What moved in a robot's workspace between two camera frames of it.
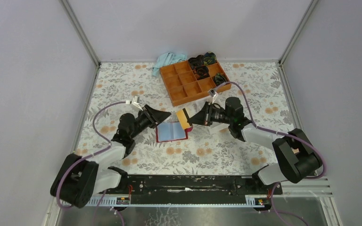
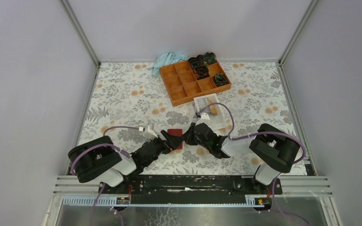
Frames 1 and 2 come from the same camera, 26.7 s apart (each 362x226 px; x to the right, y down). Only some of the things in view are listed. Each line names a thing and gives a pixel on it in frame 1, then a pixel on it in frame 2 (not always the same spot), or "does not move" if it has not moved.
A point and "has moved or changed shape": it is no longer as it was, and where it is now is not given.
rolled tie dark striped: x=196 y=61 does not move
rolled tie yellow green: x=209 y=58 does not move
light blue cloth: x=165 y=59 does not move
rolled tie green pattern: x=219 y=79 does not move
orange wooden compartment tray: x=183 y=87 does not move
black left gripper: x=154 y=117 to x=172 y=143
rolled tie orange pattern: x=201 y=71 does not move
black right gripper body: x=219 y=115 to x=193 y=140
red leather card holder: x=171 y=131 has moved or changed shape
